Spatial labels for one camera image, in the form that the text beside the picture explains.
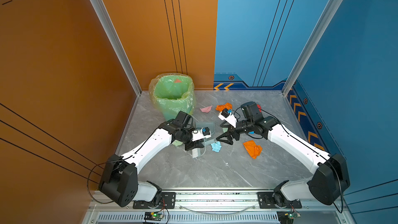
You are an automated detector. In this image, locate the grey-blue hand brush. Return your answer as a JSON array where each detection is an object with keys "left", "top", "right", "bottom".
[{"left": 192, "top": 146, "right": 206, "bottom": 158}]

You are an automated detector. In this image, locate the large light green paper ball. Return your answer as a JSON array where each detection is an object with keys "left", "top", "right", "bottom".
[{"left": 172, "top": 140, "right": 183, "bottom": 147}]

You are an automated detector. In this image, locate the grey-blue plastic dustpan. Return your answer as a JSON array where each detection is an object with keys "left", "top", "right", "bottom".
[{"left": 195, "top": 121, "right": 216, "bottom": 146}]

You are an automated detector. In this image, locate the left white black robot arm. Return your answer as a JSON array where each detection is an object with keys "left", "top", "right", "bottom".
[{"left": 98, "top": 111, "right": 211, "bottom": 207}]

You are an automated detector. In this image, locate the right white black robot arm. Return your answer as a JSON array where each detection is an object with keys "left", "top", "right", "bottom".
[{"left": 216, "top": 102, "right": 350, "bottom": 208}]

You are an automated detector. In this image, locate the light blue paper scrap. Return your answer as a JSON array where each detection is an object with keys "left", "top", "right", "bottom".
[{"left": 211, "top": 142, "right": 222, "bottom": 152}]

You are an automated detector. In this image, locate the orange paper ball near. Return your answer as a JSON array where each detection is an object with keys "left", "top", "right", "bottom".
[{"left": 243, "top": 140, "right": 262, "bottom": 159}]

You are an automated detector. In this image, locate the orange paper ball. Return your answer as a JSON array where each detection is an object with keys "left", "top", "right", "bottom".
[
  {"left": 243, "top": 140, "right": 262, "bottom": 159},
  {"left": 216, "top": 103, "right": 233, "bottom": 112}
]

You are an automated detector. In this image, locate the orange paper ball far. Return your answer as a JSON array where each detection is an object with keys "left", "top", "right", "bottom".
[{"left": 216, "top": 103, "right": 233, "bottom": 112}]

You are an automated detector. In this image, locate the pink paper scrap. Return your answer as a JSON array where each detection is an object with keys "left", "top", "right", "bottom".
[{"left": 200, "top": 106, "right": 212, "bottom": 113}]

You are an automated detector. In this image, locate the green plastic trash bin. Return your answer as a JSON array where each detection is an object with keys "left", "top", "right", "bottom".
[{"left": 153, "top": 75, "right": 194, "bottom": 122}]

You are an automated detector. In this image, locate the yellow translucent bin liner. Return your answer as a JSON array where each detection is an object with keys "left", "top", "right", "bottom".
[{"left": 148, "top": 73, "right": 197, "bottom": 119}]

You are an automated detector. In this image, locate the left green circuit board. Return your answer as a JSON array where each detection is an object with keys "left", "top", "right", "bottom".
[{"left": 144, "top": 212, "right": 165, "bottom": 223}]

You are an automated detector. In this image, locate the green circuit board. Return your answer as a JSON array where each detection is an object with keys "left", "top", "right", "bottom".
[
  {"left": 277, "top": 212, "right": 301, "bottom": 224},
  {"left": 144, "top": 212, "right": 165, "bottom": 223}
]

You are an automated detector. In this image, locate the right green circuit board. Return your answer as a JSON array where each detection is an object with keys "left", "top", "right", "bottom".
[{"left": 277, "top": 212, "right": 301, "bottom": 224}]

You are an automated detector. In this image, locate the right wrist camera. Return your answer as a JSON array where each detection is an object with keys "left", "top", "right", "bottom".
[{"left": 218, "top": 108, "right": 237, "bottom": 128}]

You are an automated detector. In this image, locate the aluminium front rail frame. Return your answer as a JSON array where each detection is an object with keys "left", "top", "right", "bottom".
[{"left": 83, "top": 188, "right": 356, "bottom": 224}]

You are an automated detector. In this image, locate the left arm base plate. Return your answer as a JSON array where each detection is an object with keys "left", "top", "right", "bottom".
[{"left": 133, "top": 192, "right": 176, "bottom": 209}]

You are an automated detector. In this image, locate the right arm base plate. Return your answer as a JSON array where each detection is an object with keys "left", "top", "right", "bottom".
[{"left": 257, "top": 191, "right": 302, "bottom": 209}]

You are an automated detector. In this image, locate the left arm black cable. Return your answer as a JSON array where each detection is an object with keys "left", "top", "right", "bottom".
[{"left": 86, "top": 127, "right": 162, "bottom": 204}]

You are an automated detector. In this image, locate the right aluminium corner post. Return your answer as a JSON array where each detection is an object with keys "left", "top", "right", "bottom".
[{"left": 282, "top": 0, "right": 343, "bottom": 96}]

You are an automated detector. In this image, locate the aluminium corner post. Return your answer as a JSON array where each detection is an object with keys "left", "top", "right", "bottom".
[
  {"left": 89, "top": 0, "right": 142, "bottom": 96},
  {"left": 282, "top": 0, "right": 343, "bottom": 96}
]

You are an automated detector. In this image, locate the left aluminium corner post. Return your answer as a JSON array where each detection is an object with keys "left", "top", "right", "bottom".
[{"left": 89, "top": 0, "right": 142, "bottom": 96}]

